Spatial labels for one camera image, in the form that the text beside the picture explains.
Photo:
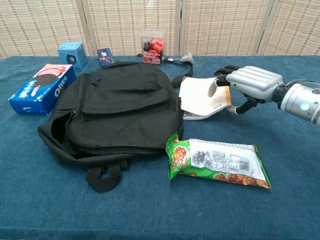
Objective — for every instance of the light blue cube box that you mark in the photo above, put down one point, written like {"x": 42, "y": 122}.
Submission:
{"x": 72, "y": 56}

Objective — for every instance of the green snack bag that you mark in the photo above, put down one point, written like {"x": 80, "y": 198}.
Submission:
{"x": 220, "y": 162}

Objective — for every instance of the dark blue small box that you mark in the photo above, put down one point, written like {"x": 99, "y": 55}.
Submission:
{"x": 105, "y": 58}

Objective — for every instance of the clear box red capsules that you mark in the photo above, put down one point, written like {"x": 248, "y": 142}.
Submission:
{"x": 153, "y": 50}

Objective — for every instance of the white book yellow spine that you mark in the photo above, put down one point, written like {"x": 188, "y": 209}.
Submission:
{"x": 196, "y": 96}

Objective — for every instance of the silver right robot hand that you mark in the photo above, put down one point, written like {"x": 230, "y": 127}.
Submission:
{"x": 257, "y": 81}

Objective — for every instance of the black backpack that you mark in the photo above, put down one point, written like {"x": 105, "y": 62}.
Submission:
{"x": 125, "y": 112}

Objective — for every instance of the bamboo folding screen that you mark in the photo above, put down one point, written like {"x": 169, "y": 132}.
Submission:
{"x": 220, "y": 27}

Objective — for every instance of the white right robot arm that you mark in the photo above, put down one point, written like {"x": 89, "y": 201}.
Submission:
{"x": 297, "y": 102}

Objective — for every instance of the blue Oreo cookie box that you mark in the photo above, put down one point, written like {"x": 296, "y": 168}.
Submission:
{"x": 37, "y": 92}

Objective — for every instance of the grey small pouch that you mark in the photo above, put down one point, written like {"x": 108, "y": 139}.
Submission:
{"x": 187, "y": 58}

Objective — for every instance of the blue tablecloth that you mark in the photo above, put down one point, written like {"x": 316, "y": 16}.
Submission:
{"x": 160, "y": 212}

